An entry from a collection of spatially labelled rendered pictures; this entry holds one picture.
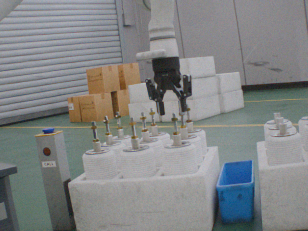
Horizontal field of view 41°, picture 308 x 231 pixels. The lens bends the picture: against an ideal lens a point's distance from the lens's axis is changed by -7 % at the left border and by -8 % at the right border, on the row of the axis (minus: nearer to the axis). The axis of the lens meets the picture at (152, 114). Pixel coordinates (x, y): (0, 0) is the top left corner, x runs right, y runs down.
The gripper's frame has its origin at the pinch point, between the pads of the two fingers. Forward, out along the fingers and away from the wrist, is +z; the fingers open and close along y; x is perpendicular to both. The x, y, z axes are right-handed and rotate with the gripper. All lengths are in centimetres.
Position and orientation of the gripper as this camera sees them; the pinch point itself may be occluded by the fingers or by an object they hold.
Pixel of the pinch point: (171, 109)
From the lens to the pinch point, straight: 118.7
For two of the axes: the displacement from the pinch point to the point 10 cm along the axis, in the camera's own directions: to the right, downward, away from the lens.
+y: -7.9, 0.5, 6.1
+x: -6.0, 1.4, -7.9
